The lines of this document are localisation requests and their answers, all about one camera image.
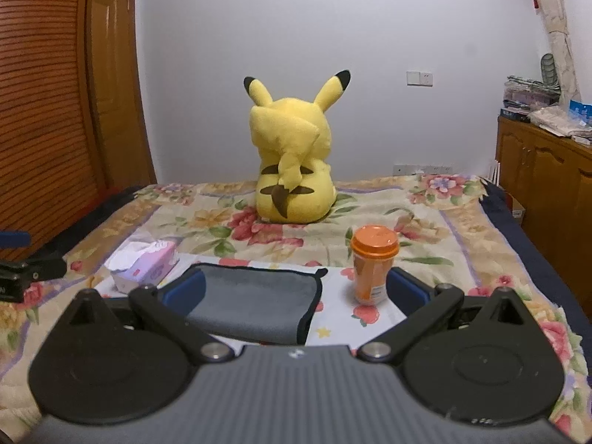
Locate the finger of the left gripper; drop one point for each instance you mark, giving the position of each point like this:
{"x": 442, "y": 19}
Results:
{"x": 17, "y": 277}
{"x": 14, "y": 239}

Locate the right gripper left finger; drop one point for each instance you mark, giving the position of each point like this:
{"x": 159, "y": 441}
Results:
{"x": 166, "y": 312}

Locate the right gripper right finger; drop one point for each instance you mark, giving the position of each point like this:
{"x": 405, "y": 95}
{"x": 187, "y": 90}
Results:
{"x": 427, "y": 310}

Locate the purple and grey towel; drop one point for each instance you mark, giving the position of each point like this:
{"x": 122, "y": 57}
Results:
{"x": 258, "y": 305}

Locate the wooden room door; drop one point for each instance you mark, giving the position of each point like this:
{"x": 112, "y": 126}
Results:
{"x": 115, "y": 95}

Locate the purple tissue box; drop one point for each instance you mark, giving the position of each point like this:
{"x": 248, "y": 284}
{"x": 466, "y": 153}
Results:
{"x": 136, "y": 263}

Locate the orange plastic cup with lid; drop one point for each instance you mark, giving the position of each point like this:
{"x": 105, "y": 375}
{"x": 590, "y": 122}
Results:
{"x": 373, "y": 249}

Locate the floral bed blanket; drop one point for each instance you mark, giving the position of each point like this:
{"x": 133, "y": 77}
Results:
{"x": 444, "y": 236}

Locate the wooden slatted wardrobe door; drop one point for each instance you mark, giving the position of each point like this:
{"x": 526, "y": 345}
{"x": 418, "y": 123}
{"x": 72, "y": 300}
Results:
{"x": 51, "y": 171}

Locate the dark blue bed sheet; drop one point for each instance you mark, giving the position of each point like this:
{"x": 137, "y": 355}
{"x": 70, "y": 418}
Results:
{"x": 541, "y": 272}

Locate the yellow Pikachu plush toy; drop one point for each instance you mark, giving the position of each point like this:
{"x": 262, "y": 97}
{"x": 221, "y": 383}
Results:
{"x": 293, "y": 139}

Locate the wooden side cabinet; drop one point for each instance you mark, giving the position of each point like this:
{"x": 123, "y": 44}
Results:
{"x": 551, "y": 177}

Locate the pile of clutter on cabinet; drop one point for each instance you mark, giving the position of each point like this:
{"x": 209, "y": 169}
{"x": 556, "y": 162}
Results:
{"x": 538, "y": 102}

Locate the floral curtain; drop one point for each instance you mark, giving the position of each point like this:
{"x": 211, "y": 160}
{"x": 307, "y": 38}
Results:
{"x": 556, "y": 23}

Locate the white wall socket strip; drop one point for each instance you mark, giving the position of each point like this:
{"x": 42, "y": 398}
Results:
{"x": 410, "y": 169}

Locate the white wall switch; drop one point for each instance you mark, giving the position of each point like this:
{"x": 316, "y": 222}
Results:
{"x": 418, "y": 78}

